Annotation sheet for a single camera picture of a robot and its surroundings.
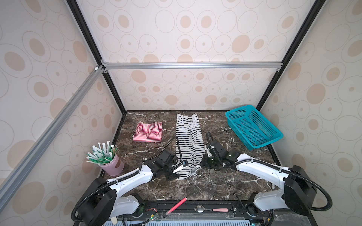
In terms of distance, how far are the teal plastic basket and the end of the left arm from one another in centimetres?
50

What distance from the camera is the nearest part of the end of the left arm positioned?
608mm

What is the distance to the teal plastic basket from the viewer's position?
39.7 inches
